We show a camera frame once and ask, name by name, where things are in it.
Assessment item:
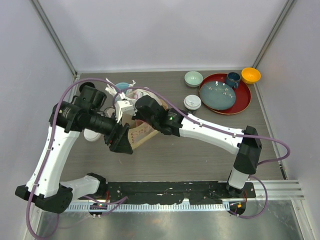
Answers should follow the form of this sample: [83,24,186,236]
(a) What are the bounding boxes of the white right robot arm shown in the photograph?
[133,95,262,198]

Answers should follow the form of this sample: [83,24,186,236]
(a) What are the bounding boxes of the orange bowl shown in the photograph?
[241,67,261,85]

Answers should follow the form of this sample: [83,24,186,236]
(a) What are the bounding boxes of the dark blue ceramic plate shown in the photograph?
[199,81,237,110]

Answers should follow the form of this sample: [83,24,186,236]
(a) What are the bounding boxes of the light blue straw cup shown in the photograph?
[115,82,130,92]

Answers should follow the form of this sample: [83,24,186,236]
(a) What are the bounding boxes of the red round tray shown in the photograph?
[198,73,252,115]

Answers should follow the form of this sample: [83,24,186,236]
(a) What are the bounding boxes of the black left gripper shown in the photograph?
[82,107,133,150]

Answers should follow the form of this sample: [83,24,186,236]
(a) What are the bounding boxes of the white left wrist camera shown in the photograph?
[114,99,137,124]

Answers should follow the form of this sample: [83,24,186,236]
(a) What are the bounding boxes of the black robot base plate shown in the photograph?
[90,181,256,205]

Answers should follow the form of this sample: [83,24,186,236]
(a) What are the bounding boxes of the single white cup lid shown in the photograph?
[183,94,202,111]

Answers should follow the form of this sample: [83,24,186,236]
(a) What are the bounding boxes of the dark blue ceramic mug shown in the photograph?
[225,72,241,89]

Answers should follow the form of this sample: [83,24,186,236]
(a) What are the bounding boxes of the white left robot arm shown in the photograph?
[15,83,136,214]

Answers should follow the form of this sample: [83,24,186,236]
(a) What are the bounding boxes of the mint green ceramic bowl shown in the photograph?
[184,71,204,88]

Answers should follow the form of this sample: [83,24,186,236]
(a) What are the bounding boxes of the pink kraft paper bag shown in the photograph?
[122,89,168,150]

